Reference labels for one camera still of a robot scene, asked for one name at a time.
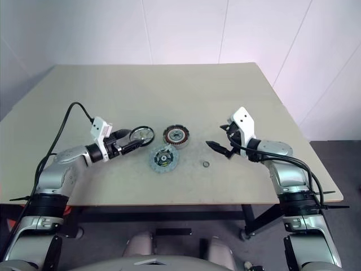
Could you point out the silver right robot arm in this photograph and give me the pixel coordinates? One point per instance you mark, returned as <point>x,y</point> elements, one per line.
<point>287,175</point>

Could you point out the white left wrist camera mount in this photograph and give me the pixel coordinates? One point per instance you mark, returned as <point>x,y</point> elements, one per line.
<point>98,125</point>

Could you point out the grey robot torso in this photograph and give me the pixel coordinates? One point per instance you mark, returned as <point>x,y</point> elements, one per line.
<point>180,264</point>

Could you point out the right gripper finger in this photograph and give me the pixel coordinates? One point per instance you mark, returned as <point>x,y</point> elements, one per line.
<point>225,127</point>
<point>221,149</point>

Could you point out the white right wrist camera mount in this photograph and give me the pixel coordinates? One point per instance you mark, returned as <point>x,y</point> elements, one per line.
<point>244,120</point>

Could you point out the black table frame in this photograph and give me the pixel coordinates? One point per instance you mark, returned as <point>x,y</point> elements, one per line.
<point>251,217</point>

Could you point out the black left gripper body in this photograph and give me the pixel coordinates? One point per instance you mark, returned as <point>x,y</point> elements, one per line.
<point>115,145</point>

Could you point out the grey plastic gear wheel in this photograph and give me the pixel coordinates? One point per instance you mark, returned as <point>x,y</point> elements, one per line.
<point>146,131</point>

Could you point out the grey rounded robot thigh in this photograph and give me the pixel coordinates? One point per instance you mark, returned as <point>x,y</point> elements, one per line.
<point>222,251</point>
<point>139,242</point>

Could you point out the black zip tie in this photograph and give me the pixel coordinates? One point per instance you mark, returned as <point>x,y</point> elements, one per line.
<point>338,208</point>
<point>19,198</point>

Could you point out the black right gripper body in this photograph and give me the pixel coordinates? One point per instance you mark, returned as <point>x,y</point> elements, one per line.
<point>235,137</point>

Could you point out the black bar at robot waist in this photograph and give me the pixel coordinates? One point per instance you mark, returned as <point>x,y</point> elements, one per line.
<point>174,232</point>

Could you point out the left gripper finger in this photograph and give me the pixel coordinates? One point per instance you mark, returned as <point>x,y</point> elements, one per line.
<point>132,147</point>
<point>126,134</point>

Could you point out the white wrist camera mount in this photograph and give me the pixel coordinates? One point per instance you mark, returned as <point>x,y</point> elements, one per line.
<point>244,120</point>
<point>98,125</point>

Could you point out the motor stator with copper windings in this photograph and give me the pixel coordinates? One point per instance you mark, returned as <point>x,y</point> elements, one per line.
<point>169,138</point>

